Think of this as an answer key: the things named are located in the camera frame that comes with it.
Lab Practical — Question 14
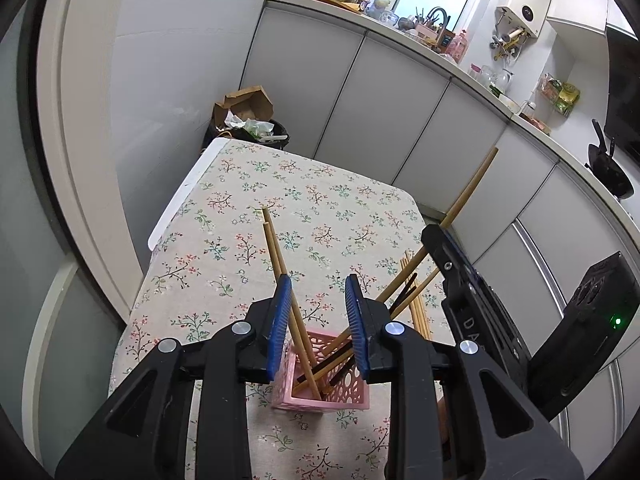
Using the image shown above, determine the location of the brown cardboard box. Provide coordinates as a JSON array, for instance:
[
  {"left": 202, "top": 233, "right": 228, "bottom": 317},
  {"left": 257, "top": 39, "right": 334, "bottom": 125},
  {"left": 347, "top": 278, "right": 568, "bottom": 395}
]
[{"left": 212, "top": 86, "right": 273, "bottom": 127}]

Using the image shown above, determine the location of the pink plastic utensil basket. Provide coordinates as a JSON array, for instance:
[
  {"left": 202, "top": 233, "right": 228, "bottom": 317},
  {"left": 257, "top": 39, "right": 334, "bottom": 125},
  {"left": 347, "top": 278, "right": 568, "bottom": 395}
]
[{"left": 271, "top": 342, "right": 370, "bottom": 413}]

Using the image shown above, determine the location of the leaning wooden chopstick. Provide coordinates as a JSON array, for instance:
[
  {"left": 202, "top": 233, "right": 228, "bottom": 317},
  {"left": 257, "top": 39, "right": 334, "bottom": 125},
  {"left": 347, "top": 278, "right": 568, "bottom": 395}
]
[{"left": 264, "top": 217, "right": 322, "bottom": 401}]

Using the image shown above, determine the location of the yellow snack bag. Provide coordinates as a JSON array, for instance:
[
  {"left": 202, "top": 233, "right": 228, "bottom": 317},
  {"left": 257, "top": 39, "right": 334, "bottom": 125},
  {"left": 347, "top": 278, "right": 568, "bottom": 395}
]
[{"left": 554, "top": 82, "right": 580, "bottom": 117}]

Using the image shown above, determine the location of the pink bottle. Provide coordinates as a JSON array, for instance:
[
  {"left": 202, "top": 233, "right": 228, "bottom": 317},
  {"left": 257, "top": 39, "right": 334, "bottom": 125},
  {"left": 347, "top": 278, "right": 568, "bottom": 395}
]
[{"left": 446, "top": 29, "right": 469, "bottom": 64}]

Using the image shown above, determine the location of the black trash bin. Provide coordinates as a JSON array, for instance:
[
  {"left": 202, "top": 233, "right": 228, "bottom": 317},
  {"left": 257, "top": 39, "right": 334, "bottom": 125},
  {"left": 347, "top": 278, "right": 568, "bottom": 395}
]
[{"left": 201, "top": 120, "right": 290, "bottom": 151}]

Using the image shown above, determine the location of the black wok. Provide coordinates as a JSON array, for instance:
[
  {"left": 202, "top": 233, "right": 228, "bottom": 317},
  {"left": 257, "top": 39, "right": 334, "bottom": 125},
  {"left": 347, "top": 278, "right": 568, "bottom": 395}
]
[{"left": 586, "top": 118, "right": 634, "bottom": 200}]

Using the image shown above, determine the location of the white water heater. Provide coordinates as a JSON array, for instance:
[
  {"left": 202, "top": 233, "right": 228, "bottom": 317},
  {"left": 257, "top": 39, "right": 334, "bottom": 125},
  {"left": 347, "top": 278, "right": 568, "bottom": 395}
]
[{"left": 497, "top": 0, "right": 551, "bottom": 38}]

